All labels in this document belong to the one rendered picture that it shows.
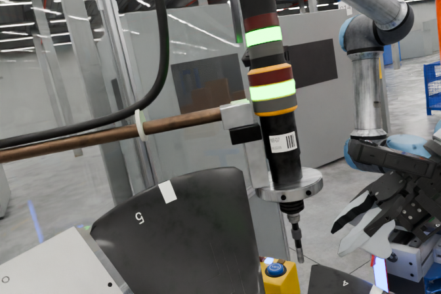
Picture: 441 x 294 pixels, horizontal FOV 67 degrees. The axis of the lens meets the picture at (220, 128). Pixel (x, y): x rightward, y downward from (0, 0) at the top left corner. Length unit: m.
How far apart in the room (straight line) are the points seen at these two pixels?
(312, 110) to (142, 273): 4.31
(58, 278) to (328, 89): 4.50
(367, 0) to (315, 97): 3.75
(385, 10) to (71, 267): 0.97
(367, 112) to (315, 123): 3.51
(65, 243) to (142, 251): 0.23
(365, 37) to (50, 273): 1.06
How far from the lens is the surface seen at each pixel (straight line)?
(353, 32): 1.24
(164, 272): 0.46
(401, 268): 1.17
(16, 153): 0.39
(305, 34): 4.67
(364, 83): 1.23
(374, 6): 1.04
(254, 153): 0.33
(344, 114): 5.12
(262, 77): 0.32
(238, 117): 0.32
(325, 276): 0.69
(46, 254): 0.66
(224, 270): 0.45
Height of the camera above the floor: 1.59
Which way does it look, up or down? 10 degrees down
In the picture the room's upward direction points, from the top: 11 degrees counter-clockwise
